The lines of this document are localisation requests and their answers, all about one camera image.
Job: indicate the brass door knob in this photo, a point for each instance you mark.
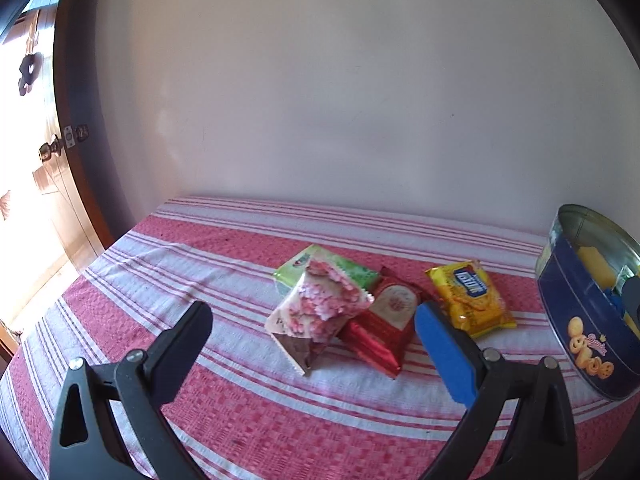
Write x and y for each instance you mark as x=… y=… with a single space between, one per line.
x=50 y=149

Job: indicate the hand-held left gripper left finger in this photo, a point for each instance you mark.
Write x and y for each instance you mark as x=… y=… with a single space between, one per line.
x=182 y=337

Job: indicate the yellow sponge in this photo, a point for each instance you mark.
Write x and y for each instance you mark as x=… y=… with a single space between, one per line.
x=595 y=265

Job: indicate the wooden door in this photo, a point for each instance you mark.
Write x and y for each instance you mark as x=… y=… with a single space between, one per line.
x=30 y=210

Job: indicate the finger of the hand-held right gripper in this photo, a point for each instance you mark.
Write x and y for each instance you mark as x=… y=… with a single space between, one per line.
x=631 y=294

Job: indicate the light green snack packet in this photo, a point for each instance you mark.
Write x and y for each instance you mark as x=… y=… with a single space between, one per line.
x=350 y=267

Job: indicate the red snack packet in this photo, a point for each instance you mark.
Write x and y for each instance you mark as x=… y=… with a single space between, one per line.
x=390 y=320

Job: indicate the metal door latch plate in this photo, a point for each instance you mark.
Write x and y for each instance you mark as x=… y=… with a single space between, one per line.
x=75 y=135

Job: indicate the blue round cookie tin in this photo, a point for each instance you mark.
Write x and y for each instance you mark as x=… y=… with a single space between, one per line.
x=580 y=330

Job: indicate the dark hanging door ornament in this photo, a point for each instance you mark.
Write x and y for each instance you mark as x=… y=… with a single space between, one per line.
x=29 y=72

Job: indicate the yellow biscuit packet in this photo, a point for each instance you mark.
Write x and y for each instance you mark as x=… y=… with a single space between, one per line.
x=470 y=292

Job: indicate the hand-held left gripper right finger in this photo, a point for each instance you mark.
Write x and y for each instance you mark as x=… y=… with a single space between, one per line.
x=445 y=350

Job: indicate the pink floral snack packet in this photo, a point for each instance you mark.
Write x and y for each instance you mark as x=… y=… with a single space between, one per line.
x=320 y=305

